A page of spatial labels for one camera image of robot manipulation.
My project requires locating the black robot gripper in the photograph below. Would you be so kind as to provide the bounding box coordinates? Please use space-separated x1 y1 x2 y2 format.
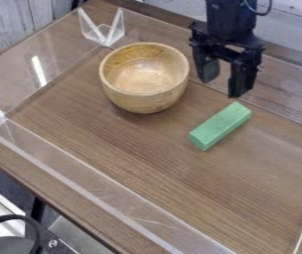
189 0 264 98

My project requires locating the clear acrylic corner bracket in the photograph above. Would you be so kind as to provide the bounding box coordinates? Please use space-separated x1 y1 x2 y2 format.
77 8 124 47

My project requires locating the black cable loop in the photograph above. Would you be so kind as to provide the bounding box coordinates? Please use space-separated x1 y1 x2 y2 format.
0 213 42 254

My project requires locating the clear acrylic tray wall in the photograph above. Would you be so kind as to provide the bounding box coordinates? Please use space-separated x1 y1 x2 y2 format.
0 0 302 254

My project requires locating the black metal table leg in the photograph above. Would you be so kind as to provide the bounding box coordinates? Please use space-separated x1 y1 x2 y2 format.
30 197 45 222

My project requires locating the light wooden bowl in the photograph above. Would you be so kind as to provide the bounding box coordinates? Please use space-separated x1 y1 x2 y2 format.
97 42 189 114

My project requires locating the black metal base plate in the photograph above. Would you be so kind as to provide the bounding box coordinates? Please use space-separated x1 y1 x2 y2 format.
23 217 77 254

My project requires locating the green rectangular block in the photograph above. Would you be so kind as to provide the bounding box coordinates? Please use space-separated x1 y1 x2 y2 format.
188 102 251 151

